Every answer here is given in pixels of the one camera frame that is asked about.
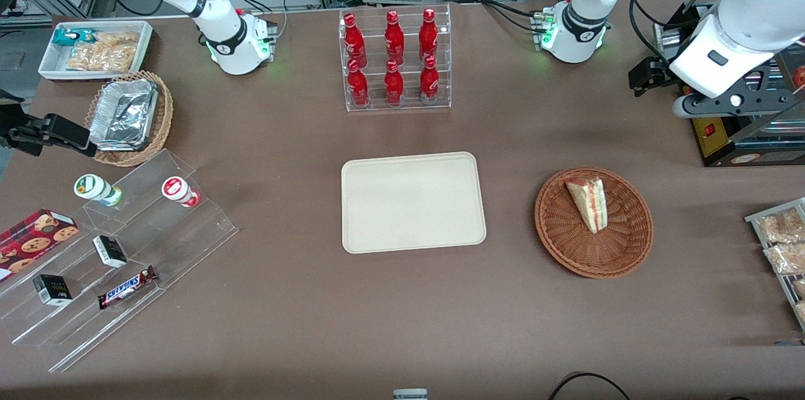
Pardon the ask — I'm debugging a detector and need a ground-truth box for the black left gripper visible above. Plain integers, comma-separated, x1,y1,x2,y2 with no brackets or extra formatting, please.
628,57,679,97

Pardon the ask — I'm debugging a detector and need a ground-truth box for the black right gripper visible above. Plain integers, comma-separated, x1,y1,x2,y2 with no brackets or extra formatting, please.
0,91,99,158

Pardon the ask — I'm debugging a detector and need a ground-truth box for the triangular sandwich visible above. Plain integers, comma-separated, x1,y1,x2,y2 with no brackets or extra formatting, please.
565,177,609,235

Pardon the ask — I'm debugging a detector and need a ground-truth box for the oval wicker basket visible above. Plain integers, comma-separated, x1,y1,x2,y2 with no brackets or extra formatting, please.
85,70,174,168

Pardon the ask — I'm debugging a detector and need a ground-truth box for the round brown wicker basket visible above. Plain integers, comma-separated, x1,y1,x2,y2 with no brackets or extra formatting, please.
535,165,654,279

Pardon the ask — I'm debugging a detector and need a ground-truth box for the grey tray with snack bags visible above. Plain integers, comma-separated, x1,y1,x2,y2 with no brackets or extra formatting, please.
745,197,805,331

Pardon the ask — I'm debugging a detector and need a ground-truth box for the beige plastic tray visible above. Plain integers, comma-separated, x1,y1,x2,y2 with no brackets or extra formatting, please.
341,152,487,255

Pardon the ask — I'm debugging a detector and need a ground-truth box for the stack of foil trays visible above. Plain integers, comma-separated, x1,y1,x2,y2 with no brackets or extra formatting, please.
88,78,159,151

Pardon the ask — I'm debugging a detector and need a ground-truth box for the green lid yogurt cup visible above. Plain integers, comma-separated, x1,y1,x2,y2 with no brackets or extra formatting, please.
74,174,123,208

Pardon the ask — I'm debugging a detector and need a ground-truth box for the white rectangular snack bin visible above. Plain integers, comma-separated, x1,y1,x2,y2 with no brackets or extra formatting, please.
38,20,155,82

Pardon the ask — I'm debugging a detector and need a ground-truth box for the clear cracker bag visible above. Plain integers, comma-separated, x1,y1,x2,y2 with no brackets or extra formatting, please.
94,31,140,50
65,43,136,72

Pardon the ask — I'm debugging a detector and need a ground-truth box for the black food warmer machine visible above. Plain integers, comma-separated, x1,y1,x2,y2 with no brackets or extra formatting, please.
653,1,805,168

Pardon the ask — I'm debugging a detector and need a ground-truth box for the teal snack packet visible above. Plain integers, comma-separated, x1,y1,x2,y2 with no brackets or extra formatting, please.
52,28,99,47

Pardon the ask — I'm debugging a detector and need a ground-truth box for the red cookie box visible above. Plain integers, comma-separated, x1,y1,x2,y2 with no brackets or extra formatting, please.
0,209,80,282

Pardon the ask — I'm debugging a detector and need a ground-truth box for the red lid yogurt cup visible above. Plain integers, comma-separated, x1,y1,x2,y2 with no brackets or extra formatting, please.
161,176,201,208

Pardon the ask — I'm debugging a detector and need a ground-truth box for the small black box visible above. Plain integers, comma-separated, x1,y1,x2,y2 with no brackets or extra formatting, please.
33,274,73,306
92,235,128,269

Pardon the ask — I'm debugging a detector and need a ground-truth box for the clear acrylic stepped display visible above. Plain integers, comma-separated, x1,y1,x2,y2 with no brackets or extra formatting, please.
0,148,240,374

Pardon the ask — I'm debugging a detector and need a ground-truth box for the Snickers bar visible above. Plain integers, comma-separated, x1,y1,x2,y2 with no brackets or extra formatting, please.
97,265,158,310

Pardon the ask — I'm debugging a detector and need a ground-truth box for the red cola bottle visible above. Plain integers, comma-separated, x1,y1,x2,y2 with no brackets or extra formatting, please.
386,10,405,66
419,8,438,64
420,55,440,104
384,59,404,106
347,59,370,107
343,13,368,69

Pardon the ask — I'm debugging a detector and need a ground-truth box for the clear acrylic bottle rack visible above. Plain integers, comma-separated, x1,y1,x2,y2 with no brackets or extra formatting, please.
338,4,452,113

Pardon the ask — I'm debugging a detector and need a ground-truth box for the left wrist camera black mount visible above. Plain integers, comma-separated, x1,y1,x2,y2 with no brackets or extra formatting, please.
672,70,795,119

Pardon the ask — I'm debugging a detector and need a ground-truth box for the black cable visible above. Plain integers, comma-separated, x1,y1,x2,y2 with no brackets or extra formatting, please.
548,372,631,400

